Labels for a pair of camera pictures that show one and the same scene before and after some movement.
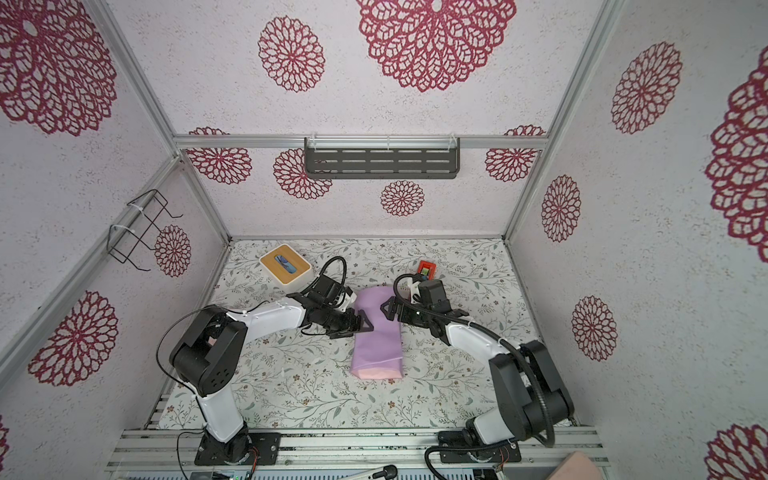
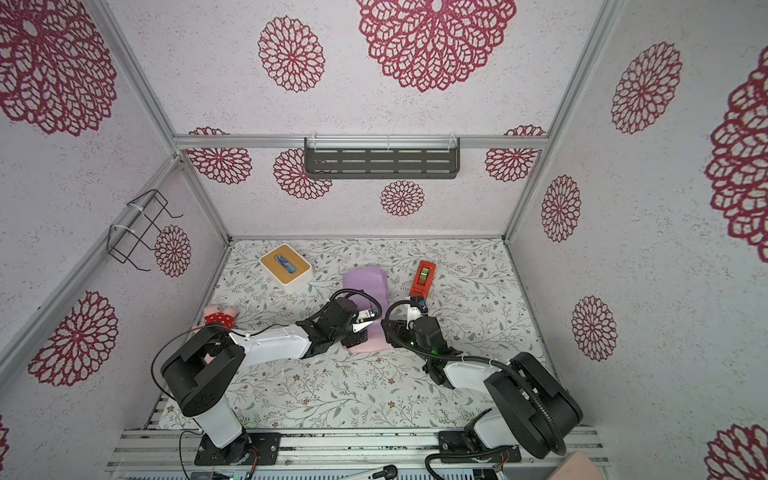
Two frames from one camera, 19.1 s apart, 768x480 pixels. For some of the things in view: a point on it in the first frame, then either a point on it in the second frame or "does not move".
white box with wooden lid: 286,269 does not move
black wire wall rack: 122,242 does not move
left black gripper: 350,328 -> 355,340
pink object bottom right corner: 577,466 does not move
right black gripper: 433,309 -> 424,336
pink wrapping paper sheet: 377,353 -> 370,279
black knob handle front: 390,472 does not move
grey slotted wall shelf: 382,157 does not move
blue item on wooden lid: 285,263 does not move
